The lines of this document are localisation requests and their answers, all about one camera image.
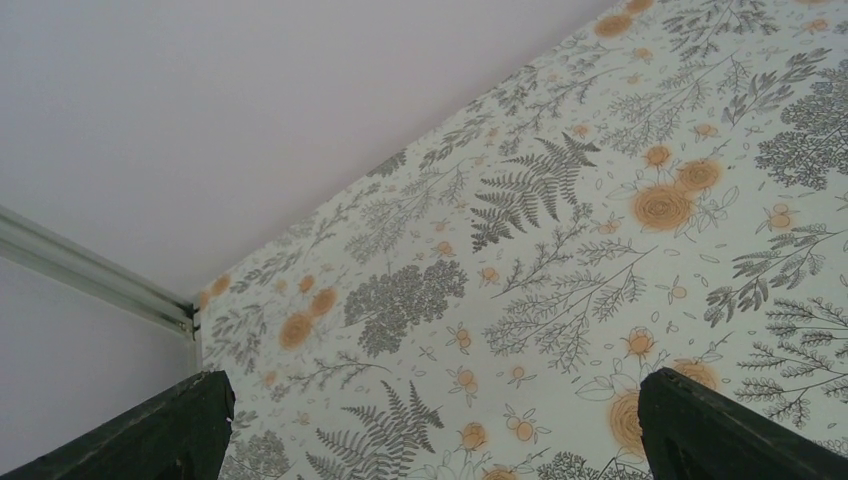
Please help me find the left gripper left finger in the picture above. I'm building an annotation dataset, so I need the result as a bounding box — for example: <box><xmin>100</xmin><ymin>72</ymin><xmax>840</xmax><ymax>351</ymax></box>
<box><xmin>1</xmin><ymin>371</ymin><xmax>236</xmax><ymax>479</ymax></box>

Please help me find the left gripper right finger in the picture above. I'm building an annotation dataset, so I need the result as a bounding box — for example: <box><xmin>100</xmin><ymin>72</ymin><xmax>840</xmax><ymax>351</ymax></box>
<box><xmin>638</xmin><ymin>368</ymin><xmax>847</xmax><ymax>480</ymax></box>

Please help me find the left aluminium corner post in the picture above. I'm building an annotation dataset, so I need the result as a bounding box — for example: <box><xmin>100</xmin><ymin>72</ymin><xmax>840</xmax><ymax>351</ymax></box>
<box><xmin>1</xmin><ymin>206</ymin><xmax>201</xmax><ymax>372</ymax></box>

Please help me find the floral patterned table mat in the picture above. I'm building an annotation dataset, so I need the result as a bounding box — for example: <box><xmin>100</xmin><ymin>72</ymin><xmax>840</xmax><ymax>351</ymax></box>
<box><xmin>200</xmin><ymin>0</ymin><xmax>847</xmax><ymax>479</ymax></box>

